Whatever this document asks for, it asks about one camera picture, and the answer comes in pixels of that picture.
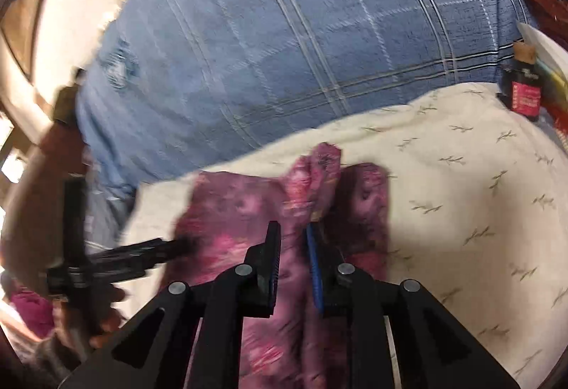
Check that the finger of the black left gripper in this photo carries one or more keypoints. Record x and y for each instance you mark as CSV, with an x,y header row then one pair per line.
x,y
133,261

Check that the person's left hand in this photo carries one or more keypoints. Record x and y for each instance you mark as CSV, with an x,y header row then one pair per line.
x,y
78,330

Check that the dark bottle red label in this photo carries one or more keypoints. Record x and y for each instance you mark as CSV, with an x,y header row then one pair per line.
x,y
521,89

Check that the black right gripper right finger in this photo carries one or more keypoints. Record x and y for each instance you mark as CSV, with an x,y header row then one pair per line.
x,y
397,335

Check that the blue plaid pillow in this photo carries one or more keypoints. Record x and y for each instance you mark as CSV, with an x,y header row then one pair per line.
x,y
179,85

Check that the cream leaf-print blanket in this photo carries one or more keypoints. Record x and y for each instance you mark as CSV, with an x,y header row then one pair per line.
x,y
452,189

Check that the purple floral shirt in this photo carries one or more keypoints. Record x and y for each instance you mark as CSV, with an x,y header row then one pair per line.
x,y
266,229

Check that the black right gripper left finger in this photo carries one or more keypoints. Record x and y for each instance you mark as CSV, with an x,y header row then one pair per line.
x,y
189,336

